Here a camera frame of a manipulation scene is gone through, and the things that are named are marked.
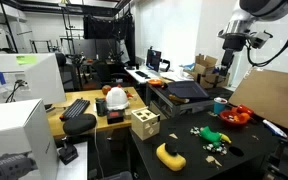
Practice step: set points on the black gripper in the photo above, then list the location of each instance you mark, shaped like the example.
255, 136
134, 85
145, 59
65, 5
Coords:
234, 42

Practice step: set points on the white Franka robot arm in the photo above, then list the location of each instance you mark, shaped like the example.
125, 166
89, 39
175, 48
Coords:
267, 6

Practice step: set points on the empty orange bowl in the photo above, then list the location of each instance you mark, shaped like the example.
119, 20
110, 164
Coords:
155, 82

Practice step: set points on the closed cardboard box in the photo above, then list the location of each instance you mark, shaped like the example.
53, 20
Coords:
212, 80

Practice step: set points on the open cardboard box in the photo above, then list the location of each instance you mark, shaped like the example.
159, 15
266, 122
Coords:
205, 63

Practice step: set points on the teal cup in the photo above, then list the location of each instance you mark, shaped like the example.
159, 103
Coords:
220, 106

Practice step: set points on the brown cardboard panel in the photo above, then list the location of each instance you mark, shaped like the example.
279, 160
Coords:
270, 96

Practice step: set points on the orange red toy pile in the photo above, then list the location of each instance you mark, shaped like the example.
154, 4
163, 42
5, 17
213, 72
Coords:
232, 120

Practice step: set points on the grey metal shelf table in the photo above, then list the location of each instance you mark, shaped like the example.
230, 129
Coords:
180, 106

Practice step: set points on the green yellow plush toy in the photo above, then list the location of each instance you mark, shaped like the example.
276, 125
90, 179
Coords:
210, 135

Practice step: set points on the black computer monitor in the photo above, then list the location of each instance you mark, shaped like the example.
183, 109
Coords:
154, 60

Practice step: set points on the white marker pen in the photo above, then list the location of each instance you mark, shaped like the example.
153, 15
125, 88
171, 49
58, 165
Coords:
274, 128

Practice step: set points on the small black keyboard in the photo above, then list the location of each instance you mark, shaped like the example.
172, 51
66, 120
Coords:
142, 74

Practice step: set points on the small wooden shape piece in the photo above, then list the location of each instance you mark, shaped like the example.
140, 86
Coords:
173, 136
218, 163
210, 159

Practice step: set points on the white desk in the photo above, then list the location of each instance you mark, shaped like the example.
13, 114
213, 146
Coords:
134, 76

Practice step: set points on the wooden shape sorter box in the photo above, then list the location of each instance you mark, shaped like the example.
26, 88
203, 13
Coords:
145, 125

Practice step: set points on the black rubber knob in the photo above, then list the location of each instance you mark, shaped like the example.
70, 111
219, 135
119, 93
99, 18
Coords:
171, 149

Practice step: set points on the small tan box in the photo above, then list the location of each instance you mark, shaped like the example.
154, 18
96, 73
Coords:
128, 114

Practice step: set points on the white hard hat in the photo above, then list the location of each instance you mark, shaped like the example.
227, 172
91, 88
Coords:
117, 98

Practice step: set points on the black mesh office chair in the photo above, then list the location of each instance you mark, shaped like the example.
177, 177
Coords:
105, 71

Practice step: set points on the orange ball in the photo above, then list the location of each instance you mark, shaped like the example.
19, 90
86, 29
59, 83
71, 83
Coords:
106, 89

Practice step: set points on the black box red label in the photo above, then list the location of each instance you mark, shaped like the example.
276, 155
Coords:
115, 117

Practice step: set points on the black curtain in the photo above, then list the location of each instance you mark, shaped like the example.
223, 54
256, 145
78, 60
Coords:
107, 26

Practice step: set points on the dark mug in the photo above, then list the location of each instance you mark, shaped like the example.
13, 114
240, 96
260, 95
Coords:
101, 107

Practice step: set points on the wooden desk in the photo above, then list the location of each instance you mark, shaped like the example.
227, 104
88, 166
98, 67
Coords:
90, 128

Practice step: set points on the large black keyboard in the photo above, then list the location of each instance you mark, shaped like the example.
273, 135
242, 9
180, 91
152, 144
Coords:
74, 109

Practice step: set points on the black padded chair headrest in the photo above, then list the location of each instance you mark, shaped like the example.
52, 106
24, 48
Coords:
79, 124

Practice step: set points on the black joystick controller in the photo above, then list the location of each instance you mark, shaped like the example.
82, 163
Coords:
67, 152

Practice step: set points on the white computer monitor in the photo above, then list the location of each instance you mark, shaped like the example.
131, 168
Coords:
44, 80

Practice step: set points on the green sticky note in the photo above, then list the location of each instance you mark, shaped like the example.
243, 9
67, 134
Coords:
26, 60

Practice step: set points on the large white box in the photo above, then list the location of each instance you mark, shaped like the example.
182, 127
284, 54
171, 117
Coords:
14, 130

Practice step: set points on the blue tape strip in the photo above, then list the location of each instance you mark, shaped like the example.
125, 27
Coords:
1, 77

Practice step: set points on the grey Unitree device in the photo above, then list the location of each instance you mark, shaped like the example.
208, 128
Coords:
7, 166

